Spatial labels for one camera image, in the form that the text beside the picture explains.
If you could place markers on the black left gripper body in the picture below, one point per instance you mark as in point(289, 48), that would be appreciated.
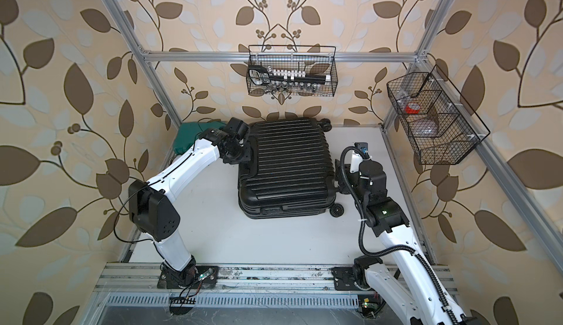
point(239, 154)

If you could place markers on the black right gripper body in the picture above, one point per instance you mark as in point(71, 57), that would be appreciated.
point(349, 175)

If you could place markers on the black hard-shell suitcase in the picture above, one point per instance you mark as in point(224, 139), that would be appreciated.
point(291, 173)

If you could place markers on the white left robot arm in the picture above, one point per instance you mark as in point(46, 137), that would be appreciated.
point(151, 203)

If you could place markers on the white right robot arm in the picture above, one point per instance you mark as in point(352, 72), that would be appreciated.
point(392, 263)

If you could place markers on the green plastic tool case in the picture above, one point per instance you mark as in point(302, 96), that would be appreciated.
point(188, 132)

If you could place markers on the red lid in basket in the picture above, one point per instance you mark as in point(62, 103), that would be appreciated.
point(412, 108)

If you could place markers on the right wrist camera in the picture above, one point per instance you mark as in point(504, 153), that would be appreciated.
point(358, 156)

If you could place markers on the black handled scissors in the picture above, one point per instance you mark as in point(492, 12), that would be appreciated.
point(258, 76)

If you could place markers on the socket set rail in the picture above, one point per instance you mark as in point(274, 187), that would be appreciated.
point(299, 77)

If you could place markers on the back wall wire basket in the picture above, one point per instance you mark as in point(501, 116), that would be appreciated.
point(312, 59)

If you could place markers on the wall wire basket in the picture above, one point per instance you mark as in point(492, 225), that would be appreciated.
point(447, 128)
point(312, 59)

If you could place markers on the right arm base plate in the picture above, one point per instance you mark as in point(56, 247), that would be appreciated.
point(348, 278)

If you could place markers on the right wall wire basket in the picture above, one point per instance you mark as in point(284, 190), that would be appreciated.
point(447, 128)

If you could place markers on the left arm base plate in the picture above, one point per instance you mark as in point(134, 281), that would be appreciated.
point(192, 276)

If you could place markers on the aluminium frame rail front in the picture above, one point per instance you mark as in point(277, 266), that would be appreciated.
point(238, 285)

